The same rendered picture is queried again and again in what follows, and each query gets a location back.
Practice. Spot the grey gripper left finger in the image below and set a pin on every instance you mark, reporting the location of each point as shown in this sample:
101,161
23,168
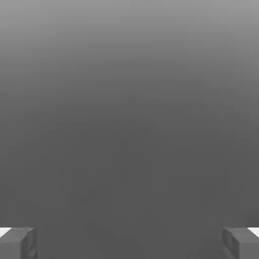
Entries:
14,245

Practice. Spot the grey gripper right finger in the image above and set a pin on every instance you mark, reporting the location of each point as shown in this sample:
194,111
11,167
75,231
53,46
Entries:
245,245

